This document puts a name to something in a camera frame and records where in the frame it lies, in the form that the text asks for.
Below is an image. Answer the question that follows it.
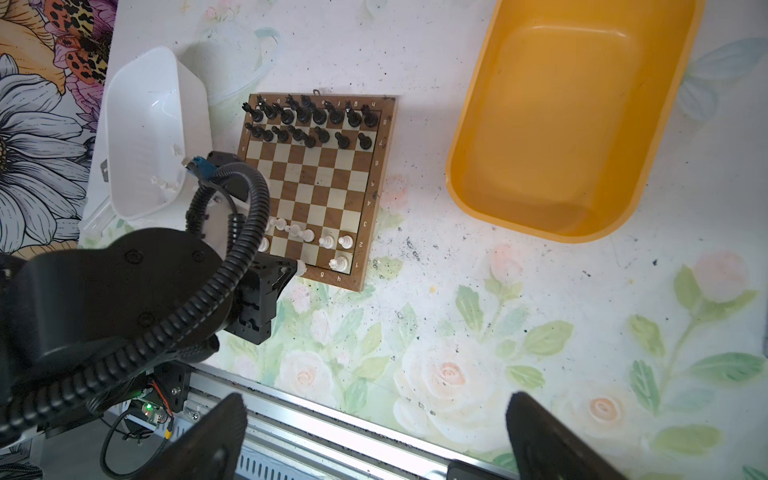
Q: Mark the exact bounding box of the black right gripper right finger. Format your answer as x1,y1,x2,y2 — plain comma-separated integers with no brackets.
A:
505,391,625,480

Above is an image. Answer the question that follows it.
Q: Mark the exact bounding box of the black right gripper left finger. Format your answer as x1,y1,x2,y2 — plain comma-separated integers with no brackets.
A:
134,393,247,480

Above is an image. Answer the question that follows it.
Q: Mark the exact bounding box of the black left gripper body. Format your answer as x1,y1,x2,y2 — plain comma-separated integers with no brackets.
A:
225,253,298,345

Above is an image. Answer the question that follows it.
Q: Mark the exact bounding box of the white pawn on board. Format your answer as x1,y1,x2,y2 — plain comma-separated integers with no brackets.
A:
338,235,354,250
318,235,336,249

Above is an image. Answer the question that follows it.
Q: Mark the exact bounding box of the wooden chess board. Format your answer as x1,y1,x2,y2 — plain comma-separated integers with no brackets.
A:
239,91,397,292

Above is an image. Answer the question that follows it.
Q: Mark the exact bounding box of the black pawn on board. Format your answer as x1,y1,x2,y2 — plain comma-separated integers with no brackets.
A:
358,132,373,150
334,132,351,149

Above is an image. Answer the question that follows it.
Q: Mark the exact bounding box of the black chess rook on board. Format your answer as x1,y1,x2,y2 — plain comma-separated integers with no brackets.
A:
361,104,380,129

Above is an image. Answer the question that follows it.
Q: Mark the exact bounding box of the white rook right corner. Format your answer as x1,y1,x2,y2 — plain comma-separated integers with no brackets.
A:
328,256,350,272

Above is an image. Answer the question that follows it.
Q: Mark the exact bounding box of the floral table mat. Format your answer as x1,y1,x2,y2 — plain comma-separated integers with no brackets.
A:
111,1,767,479

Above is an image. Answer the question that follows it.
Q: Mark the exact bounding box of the white plastic bin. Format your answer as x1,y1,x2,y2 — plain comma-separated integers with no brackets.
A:
103,46,212,220

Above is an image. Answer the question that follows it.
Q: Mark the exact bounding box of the yellow plastic bin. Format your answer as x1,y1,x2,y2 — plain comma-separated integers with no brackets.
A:
446,1,705,244

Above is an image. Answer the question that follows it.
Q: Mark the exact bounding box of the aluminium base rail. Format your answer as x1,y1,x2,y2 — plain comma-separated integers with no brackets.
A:
180,365,516,479

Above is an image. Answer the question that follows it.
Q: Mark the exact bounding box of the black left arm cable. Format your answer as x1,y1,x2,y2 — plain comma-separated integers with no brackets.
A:
0,161,272,439

